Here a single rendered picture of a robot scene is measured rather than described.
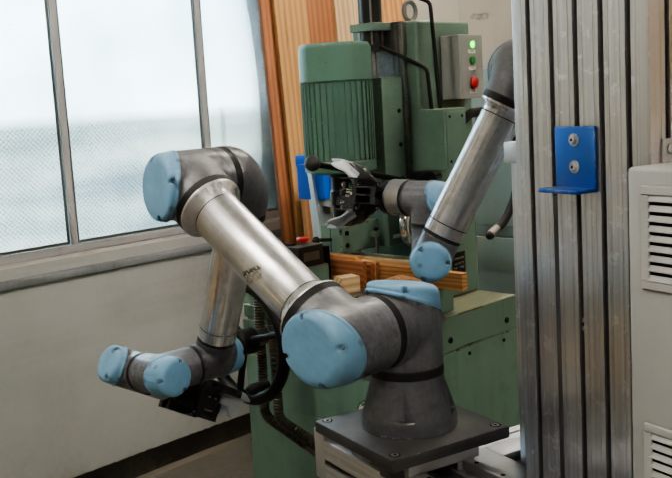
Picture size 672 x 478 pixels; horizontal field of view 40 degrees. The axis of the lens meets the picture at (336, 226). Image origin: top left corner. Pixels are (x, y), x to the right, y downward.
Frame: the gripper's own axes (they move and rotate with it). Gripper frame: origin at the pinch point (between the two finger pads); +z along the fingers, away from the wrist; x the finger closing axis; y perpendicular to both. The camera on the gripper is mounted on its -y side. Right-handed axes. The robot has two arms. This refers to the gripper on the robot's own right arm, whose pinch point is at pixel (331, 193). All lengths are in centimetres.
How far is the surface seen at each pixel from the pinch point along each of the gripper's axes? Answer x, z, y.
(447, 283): 18.3, -20.1, -18.5
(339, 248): 13.0, 9.3, -13.5
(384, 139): -14.3, 5.7, -22.9
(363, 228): 7.9, 8.7, -20.9
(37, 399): 75, 137, -6
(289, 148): -18, 124, -100
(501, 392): 49, -11, -58
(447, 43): -40, 0, -37
